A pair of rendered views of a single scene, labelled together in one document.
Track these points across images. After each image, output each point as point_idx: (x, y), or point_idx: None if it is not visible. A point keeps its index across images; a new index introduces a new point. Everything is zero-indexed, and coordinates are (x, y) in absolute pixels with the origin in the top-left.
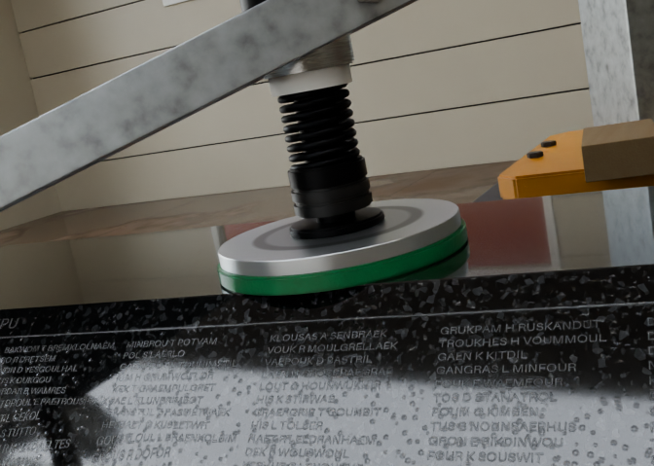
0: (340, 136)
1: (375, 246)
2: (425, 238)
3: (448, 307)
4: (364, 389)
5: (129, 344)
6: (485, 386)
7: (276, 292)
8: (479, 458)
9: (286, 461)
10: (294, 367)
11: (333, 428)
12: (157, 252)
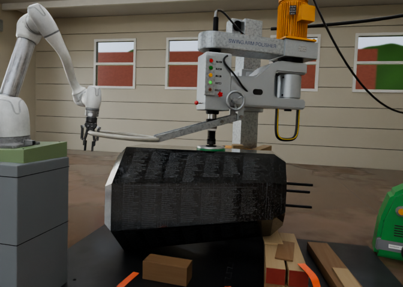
0: (214, 136)
1: (218, 147)
2: (222, 148)
3: (225, 154)
4: (217, 160)
5: (188, 154)
6: (229, 160)
7: (207, 150)
8: (228, 166)
9: (209, 165)
10: (209, 157)
11: (214, 163)
12: (179, 147)
